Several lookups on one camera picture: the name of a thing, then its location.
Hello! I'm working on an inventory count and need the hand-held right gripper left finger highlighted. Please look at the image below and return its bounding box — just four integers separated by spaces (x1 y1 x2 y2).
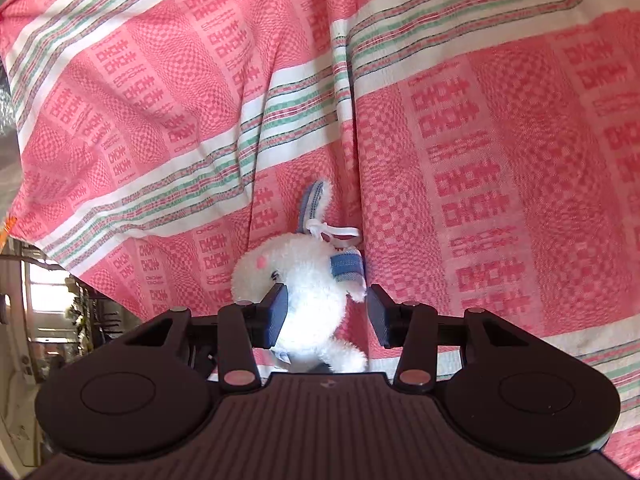
121 282 291 394

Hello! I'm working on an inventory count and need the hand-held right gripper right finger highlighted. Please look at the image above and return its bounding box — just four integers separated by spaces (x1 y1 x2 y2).
365 283 532 394

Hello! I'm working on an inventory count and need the white plush rabbit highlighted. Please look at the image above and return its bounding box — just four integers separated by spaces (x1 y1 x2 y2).
231 179 371 375

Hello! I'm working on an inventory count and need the pink printed blanket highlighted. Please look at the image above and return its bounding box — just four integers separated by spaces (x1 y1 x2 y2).
0 0 640 480

